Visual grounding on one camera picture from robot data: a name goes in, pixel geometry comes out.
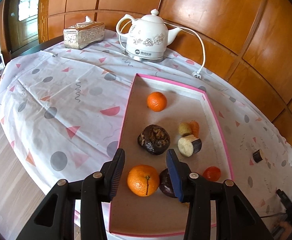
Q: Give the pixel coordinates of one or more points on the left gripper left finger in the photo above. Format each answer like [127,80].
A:
[54,217]

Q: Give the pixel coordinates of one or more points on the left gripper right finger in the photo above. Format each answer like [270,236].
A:
[236,218]

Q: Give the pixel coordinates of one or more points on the red tomato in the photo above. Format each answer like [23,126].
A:
[212,173]

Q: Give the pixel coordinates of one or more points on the dark wrinkled fruit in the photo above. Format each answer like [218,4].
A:
[165,184]
[154,139]

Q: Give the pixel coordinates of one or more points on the eggplant piece long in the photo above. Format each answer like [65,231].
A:
[189,145]

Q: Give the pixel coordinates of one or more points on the large orange with stem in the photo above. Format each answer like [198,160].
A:
[143,180]

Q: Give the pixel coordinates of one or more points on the orange carrot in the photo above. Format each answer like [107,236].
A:
[195,128]

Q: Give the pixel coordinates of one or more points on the small yellow potato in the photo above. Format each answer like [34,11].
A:
[184,129]

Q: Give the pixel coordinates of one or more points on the small orange tangerine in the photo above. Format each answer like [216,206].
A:
[156,101]

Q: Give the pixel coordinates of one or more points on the person's right hand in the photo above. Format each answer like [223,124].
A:
[285,225]

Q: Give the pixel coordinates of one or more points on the eggplant piece short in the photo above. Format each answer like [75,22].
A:
[258,156]

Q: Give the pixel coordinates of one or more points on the white patterned tablecloth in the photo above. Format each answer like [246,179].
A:
[66,111]

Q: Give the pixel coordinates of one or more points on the silver ornate tissue box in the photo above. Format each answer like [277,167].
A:
[82,34]

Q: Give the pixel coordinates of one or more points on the white ceramic electric kettle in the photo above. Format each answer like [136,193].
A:
[148,37]

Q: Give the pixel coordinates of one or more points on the wooden door with glass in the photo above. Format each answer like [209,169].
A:
[18,27]

